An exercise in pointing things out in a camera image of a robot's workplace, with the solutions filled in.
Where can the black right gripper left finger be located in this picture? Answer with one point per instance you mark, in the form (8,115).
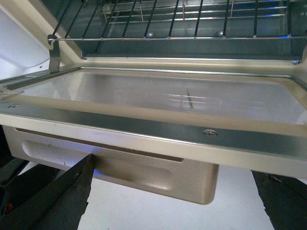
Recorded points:
(43,197)

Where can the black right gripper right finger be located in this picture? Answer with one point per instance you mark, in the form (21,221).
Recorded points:
(284,199)

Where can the glass oven door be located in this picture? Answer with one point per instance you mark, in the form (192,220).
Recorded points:
(248,120)

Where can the beige oven door handle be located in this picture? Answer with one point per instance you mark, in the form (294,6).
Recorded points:
(179,178)

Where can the white Toshiba toaster oven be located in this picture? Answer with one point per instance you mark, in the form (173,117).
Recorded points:
(208,60)

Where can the metal wire oven rack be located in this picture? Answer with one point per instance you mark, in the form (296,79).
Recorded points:
(137,20)

